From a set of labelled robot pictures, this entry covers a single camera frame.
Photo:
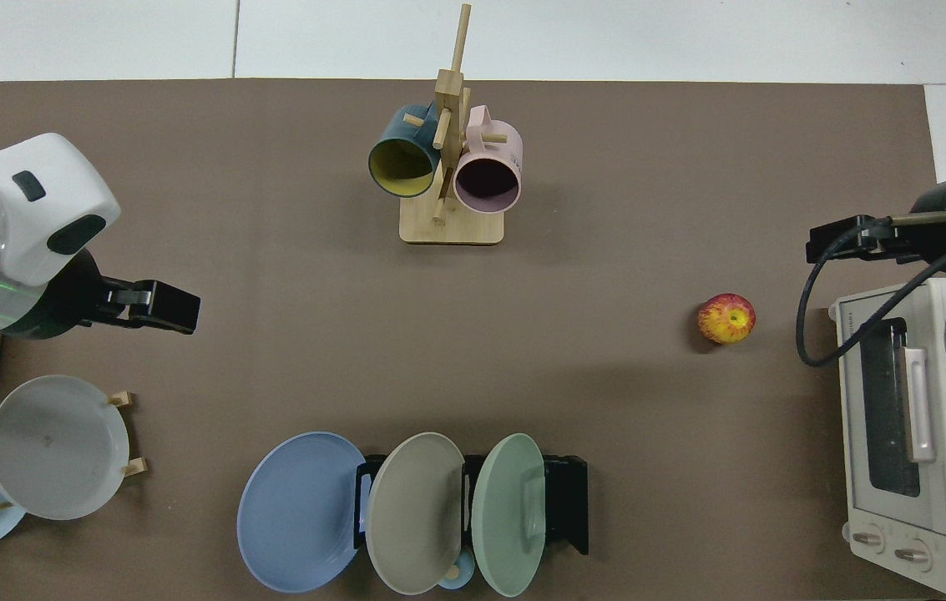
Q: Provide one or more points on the red yellow apple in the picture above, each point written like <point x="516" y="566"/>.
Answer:
<point x="726" y="319"/>

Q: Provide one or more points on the grey plate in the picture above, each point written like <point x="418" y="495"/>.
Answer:
<point x="55" y="446"/>

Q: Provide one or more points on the wooden plate rack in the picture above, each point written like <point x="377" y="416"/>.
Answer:
<point x="135" y="467"/>

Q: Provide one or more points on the beige plate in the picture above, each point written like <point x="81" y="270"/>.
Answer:
<point x="414" y="513"/>

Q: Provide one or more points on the black dish rack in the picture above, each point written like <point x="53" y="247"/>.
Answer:
<point x="564" y="501"/>

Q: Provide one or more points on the green plate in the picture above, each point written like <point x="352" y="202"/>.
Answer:
<point x="506" y="517"/>

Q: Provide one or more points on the dark blue cup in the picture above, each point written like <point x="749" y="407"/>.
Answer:
<point x="397" y="163"/>

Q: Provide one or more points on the wooden cup stand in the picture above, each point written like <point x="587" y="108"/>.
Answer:
<point x="452" y="227"/>

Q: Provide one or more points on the brown table cloth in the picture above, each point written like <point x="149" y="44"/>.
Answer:
<point x="606" y="417"/>

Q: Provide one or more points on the pale toaster oven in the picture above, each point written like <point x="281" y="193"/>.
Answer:
<point x="882" y="534"/>

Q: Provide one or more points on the pink cup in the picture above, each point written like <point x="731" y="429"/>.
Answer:
<point x="485" y="179"/>

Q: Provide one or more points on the small blue round thing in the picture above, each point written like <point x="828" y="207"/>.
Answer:
<point x="462" y="578"/>

